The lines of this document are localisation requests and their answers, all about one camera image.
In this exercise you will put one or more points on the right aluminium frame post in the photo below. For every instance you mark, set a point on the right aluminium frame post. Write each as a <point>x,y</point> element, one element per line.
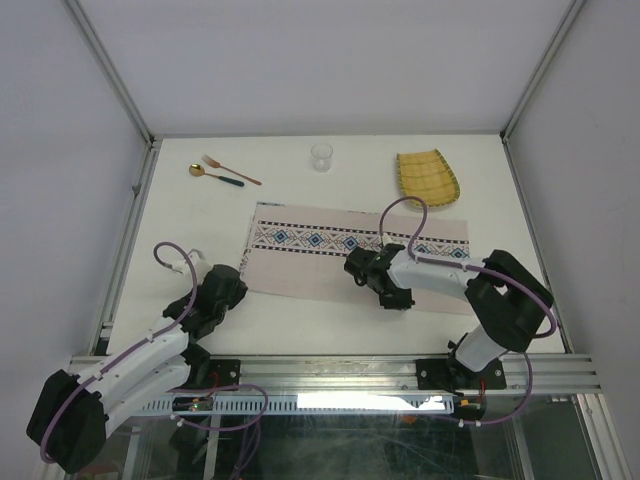
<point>558,38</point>

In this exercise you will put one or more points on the white slotted cable duct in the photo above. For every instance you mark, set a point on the white slotted cable duct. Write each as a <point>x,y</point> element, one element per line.
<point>319,403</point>

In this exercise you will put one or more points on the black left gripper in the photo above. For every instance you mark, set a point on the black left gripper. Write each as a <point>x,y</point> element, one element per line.
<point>238,293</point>

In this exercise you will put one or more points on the rose gold fork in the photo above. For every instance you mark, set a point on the rose gold fork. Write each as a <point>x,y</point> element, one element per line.
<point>217,165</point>

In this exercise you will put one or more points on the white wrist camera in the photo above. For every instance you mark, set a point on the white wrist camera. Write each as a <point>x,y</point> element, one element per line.
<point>386,240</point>
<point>196,261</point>

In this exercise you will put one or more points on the aluminium frame post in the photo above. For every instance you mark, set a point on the aluminium frame post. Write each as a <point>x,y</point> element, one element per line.
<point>558,38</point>
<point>81,20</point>

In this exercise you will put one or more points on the aluminium front mounting rail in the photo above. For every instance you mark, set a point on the aluminium front mounting rail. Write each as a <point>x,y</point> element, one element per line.
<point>554,374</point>

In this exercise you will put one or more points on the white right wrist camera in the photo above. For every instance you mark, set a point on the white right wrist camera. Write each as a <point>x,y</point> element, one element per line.
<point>386,240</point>

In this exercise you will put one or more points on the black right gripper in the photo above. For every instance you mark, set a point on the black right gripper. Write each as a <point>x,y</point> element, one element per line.
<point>404,301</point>

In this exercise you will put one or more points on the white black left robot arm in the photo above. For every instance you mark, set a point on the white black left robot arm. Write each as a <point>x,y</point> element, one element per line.
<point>75,414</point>

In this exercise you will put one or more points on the clear drinking glass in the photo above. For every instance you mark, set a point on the clear drinking glass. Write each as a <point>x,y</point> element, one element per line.
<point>321,157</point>

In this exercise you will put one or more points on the gold spoon green handle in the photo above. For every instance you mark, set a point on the gold spoon green handle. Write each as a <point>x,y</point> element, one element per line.
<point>198,170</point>

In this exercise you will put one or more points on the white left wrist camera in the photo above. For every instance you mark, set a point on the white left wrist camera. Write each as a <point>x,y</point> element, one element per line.
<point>196,261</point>

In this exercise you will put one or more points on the left aluminium frame post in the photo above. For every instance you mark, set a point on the left aluminium frame post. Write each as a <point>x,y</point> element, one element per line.
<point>81,20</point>

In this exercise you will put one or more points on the yellow woven pattern plate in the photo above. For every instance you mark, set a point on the yellow woven pattern plate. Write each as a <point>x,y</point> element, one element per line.
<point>428,176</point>

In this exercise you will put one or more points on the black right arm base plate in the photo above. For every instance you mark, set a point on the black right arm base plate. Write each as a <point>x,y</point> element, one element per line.
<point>490,372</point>

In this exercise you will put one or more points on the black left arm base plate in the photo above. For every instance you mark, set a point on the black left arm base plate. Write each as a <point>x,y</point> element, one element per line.
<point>225,372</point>

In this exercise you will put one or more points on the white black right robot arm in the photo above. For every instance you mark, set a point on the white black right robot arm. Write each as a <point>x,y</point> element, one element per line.
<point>508,301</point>

